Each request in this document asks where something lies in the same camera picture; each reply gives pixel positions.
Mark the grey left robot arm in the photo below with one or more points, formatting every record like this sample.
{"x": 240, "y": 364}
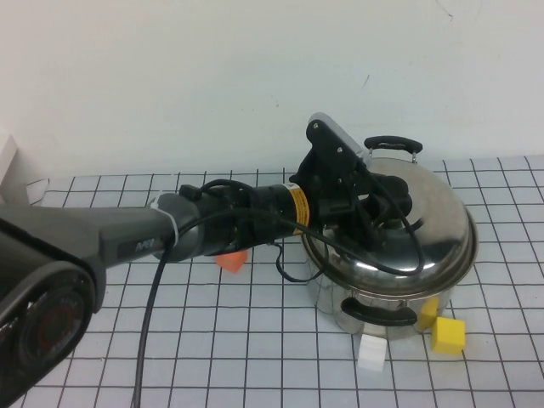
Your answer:
{"x": 106, "y": 238}

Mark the white black-grid tablecloth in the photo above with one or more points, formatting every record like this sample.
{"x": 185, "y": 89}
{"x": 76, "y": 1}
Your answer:
{"x": 255, "y": 340}

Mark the stainless steel pot lid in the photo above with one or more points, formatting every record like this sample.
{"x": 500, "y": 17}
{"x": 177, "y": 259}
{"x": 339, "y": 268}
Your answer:
{"x": 438, "y": 221}

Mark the white shelf board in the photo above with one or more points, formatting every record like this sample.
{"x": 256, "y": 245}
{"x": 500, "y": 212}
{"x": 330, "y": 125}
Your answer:
{"x": 9, "y": 166}

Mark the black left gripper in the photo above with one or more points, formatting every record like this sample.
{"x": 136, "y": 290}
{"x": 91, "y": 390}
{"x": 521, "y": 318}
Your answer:
{"x": 331, "y": 195}

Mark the orange foam cube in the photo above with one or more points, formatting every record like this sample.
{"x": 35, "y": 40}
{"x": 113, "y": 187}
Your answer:
{"x": 231, "y": 261}

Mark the white foam cube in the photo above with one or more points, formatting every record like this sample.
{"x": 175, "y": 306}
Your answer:
{"x": 371, "y": 352}

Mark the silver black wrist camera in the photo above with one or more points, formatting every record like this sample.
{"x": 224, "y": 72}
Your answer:
{"x": 336, "y": 144}

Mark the yellow foam cube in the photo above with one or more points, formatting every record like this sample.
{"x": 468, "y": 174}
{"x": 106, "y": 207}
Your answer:
{"x": 447, "y": 336}

